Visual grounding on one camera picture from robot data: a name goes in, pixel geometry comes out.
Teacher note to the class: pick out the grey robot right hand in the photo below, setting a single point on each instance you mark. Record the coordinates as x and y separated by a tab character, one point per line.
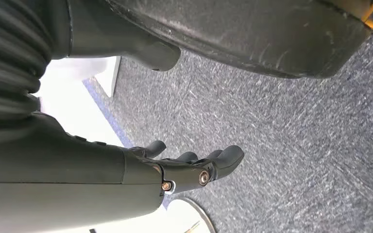
61	180

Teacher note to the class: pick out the grey kiosk stand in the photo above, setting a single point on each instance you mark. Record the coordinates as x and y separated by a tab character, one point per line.
111	77

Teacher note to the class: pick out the dark grey robot body shell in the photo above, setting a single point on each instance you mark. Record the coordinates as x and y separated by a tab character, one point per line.
238	32

